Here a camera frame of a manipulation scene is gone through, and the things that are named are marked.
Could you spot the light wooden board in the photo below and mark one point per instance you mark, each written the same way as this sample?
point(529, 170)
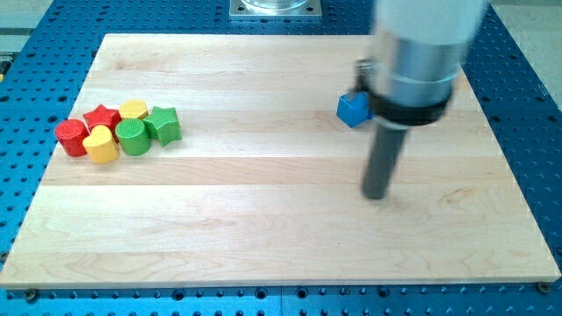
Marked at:
point(264, 188)

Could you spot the blue cube block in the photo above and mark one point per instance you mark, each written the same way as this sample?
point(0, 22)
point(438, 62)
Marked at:
point(353, 109)

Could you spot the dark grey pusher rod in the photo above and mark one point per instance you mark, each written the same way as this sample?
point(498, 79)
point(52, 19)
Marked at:
point(384, 155)

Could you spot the green star block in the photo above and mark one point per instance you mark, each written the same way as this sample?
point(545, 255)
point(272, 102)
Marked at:
point(163, 125)

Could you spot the green cylinder block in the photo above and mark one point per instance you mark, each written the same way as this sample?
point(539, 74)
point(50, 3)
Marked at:
point(133, 136)

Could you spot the yellow rounded block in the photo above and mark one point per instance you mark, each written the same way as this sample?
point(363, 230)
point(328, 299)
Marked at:
point(133, 109)

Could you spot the red star block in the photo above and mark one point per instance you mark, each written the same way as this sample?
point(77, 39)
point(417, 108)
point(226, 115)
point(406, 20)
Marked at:
point(103, 116)

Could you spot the yellow heart block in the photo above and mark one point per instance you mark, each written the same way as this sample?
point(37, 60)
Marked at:
point(100, 145)

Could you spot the red cylinder block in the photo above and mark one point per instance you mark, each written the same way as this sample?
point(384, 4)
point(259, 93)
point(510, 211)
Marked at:
point(70, 133)

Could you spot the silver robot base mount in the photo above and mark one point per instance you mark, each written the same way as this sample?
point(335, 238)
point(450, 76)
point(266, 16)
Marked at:
point(274, 8)

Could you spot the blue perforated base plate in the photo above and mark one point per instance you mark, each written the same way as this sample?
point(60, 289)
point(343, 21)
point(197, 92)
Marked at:
point(43, 83)

